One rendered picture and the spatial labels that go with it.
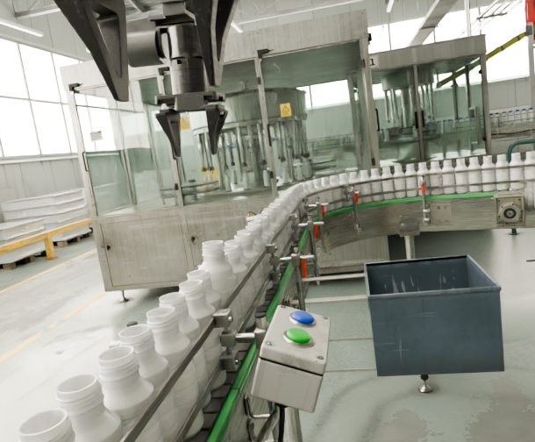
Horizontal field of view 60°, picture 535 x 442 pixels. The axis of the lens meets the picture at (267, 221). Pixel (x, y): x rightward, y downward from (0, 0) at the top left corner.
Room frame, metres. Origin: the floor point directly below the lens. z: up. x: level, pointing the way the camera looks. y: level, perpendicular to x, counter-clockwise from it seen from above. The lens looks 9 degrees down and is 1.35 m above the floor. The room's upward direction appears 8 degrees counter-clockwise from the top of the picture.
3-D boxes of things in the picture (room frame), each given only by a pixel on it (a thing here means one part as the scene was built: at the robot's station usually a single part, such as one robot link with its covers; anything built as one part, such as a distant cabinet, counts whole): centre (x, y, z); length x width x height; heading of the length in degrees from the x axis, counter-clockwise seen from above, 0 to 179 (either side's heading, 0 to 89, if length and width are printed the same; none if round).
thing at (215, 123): (0.79, 0.08, 1.40); 0.07 x 0.07 x 0.09; 79
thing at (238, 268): (0.91, 0.08, 1.08); 0.06 x 0.06 x 0.17
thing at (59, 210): (9.49, 4.44, 0.50); 1.23 x 1.04 x 1.00; 79
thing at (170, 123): (0.80, 0.12, 1.40); 0.07 x 0.07 x 0.09; 79
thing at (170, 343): (0.57, 0.15, 1.08); 0.06 x 0.06 x 0.17
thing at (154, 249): (5.59, 0.09, 1.18); 2.88 x 2.73 x 2.35; 79
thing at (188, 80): (0.79, 0.10, 1.47); 0.10 x 0.07 x 0.07; 79
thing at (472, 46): (6.54, -2.16, 1.15); 1.63 x 1.62 x 2.30; 169
